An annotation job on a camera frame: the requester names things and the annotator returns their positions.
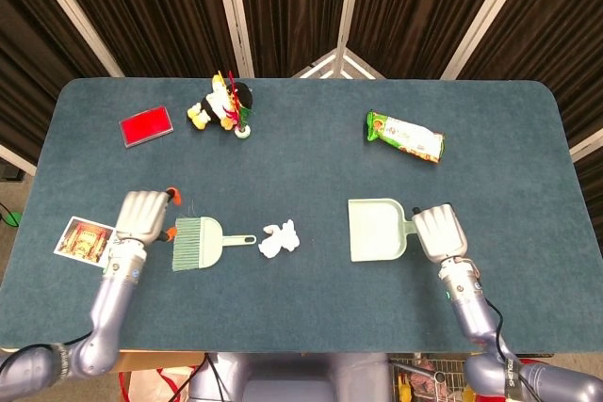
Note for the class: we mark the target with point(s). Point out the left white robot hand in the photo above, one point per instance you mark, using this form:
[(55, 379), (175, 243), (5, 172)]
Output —
[(141, 218)]

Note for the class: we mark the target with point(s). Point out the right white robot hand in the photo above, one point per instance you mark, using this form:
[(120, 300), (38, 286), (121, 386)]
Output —
[(440, 232)]

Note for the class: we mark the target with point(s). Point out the mint green hand brush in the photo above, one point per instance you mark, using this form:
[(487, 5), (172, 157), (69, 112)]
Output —
[(195, 244)]

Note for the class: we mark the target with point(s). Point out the mint green dustpan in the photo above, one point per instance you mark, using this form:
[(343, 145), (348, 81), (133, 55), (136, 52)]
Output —
[(377, 232)]

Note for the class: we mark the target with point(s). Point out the white paper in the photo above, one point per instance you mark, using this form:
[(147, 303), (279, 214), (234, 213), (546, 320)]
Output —
[(278, 239)]

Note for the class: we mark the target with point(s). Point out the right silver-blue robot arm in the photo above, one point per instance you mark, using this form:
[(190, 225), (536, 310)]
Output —
[(471, 312)]

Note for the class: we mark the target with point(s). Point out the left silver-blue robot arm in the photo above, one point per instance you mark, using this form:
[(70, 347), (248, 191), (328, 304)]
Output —
[(113, 298)]

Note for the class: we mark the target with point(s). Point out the photo card with white border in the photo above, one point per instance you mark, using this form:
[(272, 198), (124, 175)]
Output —
[(82, 239)]

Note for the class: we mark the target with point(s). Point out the red flat rectangular case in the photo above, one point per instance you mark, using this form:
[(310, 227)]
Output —
[(146, 126)]

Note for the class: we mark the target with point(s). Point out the green white snack packet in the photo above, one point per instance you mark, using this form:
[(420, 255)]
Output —
[(405, 136)]

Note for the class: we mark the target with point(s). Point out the colourful feather shuttlecock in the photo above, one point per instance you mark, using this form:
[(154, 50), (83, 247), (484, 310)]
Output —
[(242, 133)]

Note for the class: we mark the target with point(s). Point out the black yellow penguin plush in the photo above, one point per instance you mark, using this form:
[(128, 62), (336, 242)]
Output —
[(214, 107)]

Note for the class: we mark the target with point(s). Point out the brown cardboard box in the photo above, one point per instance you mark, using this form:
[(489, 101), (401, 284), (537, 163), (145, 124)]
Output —
[(155, 358)]

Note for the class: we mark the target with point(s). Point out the blue felt table cover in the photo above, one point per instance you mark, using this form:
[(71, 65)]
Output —
[(301, 176)]

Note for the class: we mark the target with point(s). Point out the red and white bag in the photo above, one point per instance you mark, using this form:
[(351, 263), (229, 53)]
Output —
[(151, 385)]

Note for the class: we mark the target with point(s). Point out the brown pleated screen panel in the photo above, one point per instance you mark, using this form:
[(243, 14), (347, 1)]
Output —
[(414, 6), (565, 44), (292, 6), (155, 11), (28, 44)]

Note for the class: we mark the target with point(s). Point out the silver-blue robot torso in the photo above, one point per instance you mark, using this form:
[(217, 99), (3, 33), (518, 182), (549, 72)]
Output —
[(292, 378)]

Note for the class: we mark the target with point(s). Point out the white screen base frame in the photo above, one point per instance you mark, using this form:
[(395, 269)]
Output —
[(338, 60)]

